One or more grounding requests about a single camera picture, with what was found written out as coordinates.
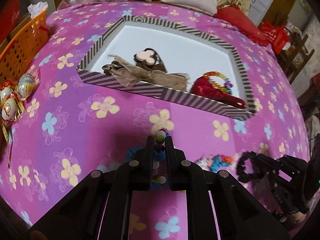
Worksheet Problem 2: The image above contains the colourful hair tie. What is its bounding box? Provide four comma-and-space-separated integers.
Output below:
197, 155, 234, 172

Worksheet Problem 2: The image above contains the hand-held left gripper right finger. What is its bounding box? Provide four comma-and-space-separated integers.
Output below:
165, 135, 290, 240

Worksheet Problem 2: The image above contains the multicoloured beaded bracelet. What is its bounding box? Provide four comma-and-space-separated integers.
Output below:
150, 127, 168, 184

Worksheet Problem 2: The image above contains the striped cardboard box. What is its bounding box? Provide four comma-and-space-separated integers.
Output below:
76, 15, 258, 122

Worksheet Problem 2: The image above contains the black scrunchie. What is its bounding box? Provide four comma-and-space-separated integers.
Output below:
236, 151, 265, 183

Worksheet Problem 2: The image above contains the grey printed decorated egg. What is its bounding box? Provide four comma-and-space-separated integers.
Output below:
17, 72, 38, 98

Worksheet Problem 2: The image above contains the red shopping bag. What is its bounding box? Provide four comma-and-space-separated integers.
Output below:
260, 21, 290, 54

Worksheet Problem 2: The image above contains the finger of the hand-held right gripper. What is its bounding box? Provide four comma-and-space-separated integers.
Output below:
255, 154, 284, 180

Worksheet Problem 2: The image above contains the red pillow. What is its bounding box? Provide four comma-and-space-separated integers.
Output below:
215, 5, 267, 47

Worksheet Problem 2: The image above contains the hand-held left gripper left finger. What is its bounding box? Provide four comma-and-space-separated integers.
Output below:
29, 135, 155, 240

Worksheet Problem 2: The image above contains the red and white decorated egg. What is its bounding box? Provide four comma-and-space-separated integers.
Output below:
0, 86, 13, 100
1, 97, 19, 120

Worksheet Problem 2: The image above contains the brown hair clip pink flower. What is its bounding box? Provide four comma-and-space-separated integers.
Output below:
133, 47, 168, 73

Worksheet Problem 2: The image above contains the yellow measuring tape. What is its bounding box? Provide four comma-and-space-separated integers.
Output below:
4, 124, 13, 144

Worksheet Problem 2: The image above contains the orange plastic basket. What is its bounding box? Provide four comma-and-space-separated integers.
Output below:
0, 6, 49, 80

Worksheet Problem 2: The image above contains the wooden chair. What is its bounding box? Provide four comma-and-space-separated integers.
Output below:
280, 30, 315, 83

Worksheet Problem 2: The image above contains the white crumpled paper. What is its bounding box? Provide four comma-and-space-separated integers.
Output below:
27, 1, 48, 18

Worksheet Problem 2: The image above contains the red paper bag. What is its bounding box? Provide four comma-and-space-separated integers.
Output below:
0, 0, 23, 40

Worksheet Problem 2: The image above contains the burlap bow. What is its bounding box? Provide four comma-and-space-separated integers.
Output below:
102, 54, 190, 92

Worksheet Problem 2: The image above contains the orange beaded bracelet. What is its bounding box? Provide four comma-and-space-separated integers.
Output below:
201, 71, 234, 95

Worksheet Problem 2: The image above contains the red sequin bow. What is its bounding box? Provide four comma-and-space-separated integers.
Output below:
190, 76, 247, 109

